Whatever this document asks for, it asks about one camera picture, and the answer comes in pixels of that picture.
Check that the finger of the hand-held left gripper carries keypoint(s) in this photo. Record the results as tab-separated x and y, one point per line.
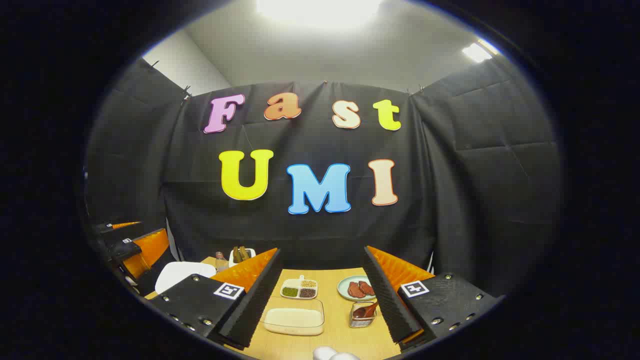
150	247
125	225

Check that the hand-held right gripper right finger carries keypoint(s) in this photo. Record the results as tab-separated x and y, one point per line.
387	305

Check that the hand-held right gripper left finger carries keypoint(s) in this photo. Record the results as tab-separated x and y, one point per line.
252	305

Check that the dark wooden spoon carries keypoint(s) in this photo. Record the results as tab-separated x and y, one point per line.
364	311

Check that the white rice cooker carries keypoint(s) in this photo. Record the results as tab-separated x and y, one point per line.
182	275

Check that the clear container of rice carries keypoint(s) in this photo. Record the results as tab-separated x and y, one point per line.
294	320

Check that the brown meat slice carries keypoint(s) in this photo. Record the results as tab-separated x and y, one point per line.
355	290
367	287

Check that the white toaster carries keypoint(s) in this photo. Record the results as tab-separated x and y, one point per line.
235	262

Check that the pale green plate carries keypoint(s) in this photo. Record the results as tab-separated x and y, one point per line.
343	287

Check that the white divided grain dish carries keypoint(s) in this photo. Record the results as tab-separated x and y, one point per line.
299	289

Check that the brown toast slice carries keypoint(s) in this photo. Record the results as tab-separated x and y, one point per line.
236	254
245	253

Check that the clear plastic bottle red label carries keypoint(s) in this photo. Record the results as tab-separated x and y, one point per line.
221	262

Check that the black backdrop cloth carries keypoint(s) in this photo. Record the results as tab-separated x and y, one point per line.
450	200

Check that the small ceiling light panel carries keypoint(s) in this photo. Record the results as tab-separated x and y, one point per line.
477	51

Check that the large ceiling light panel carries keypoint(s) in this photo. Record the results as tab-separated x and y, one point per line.
320	12

